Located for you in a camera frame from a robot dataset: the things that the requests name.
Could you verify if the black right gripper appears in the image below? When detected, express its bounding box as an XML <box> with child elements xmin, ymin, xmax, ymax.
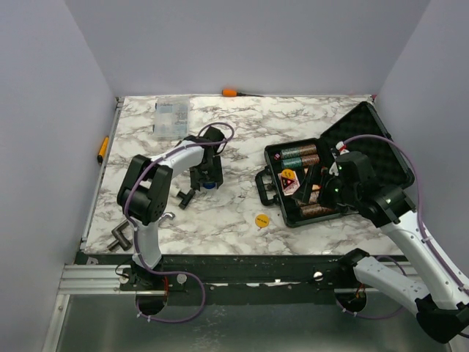
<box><xmin>292</xmin><ymin>163</ymin><xmax>359</xmax><ymax>210</ymax></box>

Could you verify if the black poker set case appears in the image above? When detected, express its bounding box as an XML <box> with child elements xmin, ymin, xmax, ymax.
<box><xmin>255</xmin><ymin>102</ymin><xmax>415</xmax><ymax>227</ymax></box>

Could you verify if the brown 100 chip roll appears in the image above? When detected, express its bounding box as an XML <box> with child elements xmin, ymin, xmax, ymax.
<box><xmin>300</xmin><ymin>204</ymin><xmax>335</xmax><ymax>219</ymax></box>

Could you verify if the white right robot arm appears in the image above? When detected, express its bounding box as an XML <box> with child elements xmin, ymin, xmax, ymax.
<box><xmin>294</xmin><ymin>151</ymin><xmax>468</xmax><ymax>343</ymax></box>

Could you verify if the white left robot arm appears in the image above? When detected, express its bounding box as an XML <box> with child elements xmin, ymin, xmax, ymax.
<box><xmin>117</xmin><ymin>122</ymin><xmax>234</xmax><ymax>290</ymax></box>

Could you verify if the red card deck with all-in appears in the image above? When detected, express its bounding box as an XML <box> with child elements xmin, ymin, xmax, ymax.
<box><xmin>278</xmin><ymin>170</ymin><xmax>300</xmax><ymax>197</ymax></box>

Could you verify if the yellow big blind button in case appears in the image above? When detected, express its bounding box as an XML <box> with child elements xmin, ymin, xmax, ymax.
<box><xmin>281</xmin><ymin>169</ymin><xmax>296</xmax><ymax>180</ymax></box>

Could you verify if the green chip roll lower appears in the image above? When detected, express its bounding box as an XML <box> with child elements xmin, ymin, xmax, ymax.
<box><xmin>281</xmin><ymin>157</ymin><xmax>303</xmax><ymax>169</ymax></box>

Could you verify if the green chip roll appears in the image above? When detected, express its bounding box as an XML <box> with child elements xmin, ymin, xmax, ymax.
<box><xmin>280</xmin><ymin>147</ymin><xmax>301</xmax><ymax>160</ymax></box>
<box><xmin>281</xmin><ymin>157</ymin><xmax>303</xmax><ymax>169</ymax></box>

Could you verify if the brown chip roll lower in case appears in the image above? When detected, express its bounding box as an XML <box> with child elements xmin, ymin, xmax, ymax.
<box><xmin>300</xmin><ymin>154</ymin><xmax>320</xmax><ymax>166</ymax></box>

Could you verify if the brown chip roll in case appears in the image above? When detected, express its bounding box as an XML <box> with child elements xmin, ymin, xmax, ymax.
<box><xmin>299</xmin><ymin>144</ymin><xmax>317</xmax><ymax>156</ymax></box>
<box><xmin>300</xmin><ymin>154</ymin><xmax>320</xmax><ymax>166</ymax></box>

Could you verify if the black angle valve white cap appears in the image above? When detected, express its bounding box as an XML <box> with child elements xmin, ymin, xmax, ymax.
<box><xmin>171</xmin><ymin>188</ymin><xmax>196</xmax><ymax>210</ymax></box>

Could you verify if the brown chip roll upper in case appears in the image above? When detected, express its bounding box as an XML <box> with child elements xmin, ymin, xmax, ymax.
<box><xmin>299</xmin><ymin>144</ymin><xmax>317</xmax><ymax>156</ymax></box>

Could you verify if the green chip roll upper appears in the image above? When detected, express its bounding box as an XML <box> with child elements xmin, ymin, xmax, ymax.
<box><xmin>280</xmin><ymin>147</ymin><xmax>301</xmax><ymax>160</ymax></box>

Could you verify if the chrome faucet tap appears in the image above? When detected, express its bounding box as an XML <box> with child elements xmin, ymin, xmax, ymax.
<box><xmin>160</xmin><ymin>212</ymin><xmax>175</xmax><ymax>221</ymax></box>

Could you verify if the clear plastic organizer box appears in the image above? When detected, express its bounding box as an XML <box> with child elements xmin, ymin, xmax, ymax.
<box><xmin>153</xmin><ymin>96</ymin><xmax>190</xmax><ymax>141</ymax></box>

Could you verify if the yellow utility knife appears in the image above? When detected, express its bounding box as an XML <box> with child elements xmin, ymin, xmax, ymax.
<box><xmin>97</xmin><ymin>136</ymin><xmax>109</xmax><ymax>165</ymax></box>

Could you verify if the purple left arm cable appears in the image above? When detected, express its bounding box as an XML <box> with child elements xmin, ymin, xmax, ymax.
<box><xmin>124</xmin><ymin>122</ymin><xmax>236</xmax><ymax>326</ymax></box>

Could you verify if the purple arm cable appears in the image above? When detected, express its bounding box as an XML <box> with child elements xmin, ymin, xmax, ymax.
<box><xmin>335</xmin><ymin>133</ymin><xmax>469</xmax><ymax>320</ymax></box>
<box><xmin>124</xmin><ymin>122</ymin><xmax>236</xmax><ymax>326</ymax></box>

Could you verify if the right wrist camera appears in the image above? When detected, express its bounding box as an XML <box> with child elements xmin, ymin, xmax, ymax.
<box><xmin>328</xmin><ymin>142</ymin><xmax>350</xmax><ymax>176</ymax></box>

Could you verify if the orange handle screwdriver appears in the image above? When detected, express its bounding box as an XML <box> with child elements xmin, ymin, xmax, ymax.
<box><xmin>221</xmin><ymin>89</ymin><xmax>262</xmax><ymax>98</ymax></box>

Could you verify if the dark grey door handle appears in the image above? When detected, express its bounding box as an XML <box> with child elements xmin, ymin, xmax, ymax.
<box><xmin>107</xmin><ymin>220</ymin><xmax>132</xmax><ymax>251</ymax></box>

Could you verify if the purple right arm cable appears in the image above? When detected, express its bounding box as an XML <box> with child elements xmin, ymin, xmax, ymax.
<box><xmin>335</xmin><ymin>133</ymin><xmax>469</xmax><ymax>320</ymax></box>

